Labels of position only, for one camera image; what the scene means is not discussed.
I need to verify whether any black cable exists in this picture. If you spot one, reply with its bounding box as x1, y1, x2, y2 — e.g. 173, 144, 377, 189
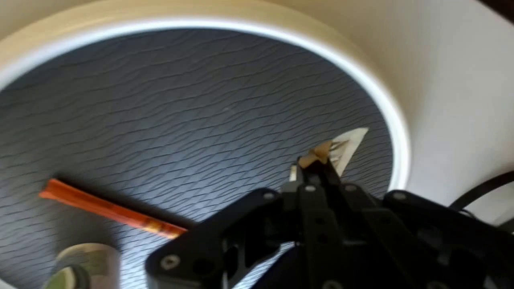
448, 170, 514, 233

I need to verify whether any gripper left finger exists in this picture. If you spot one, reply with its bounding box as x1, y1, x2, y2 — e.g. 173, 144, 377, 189
145, 160, 326, 289

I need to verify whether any pale green sachet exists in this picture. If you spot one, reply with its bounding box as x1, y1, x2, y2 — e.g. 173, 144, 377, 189
43, 242, 121, 289

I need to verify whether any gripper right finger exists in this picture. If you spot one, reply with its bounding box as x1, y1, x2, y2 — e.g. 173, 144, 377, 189
317, 161, 514, 289

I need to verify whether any orange stick sachet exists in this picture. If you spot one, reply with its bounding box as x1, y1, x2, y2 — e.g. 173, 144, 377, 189
39, 178, 188, 240

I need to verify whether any round white-rimmed grey tray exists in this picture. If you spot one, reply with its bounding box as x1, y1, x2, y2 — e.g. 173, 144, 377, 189
0, 0, 412, 289

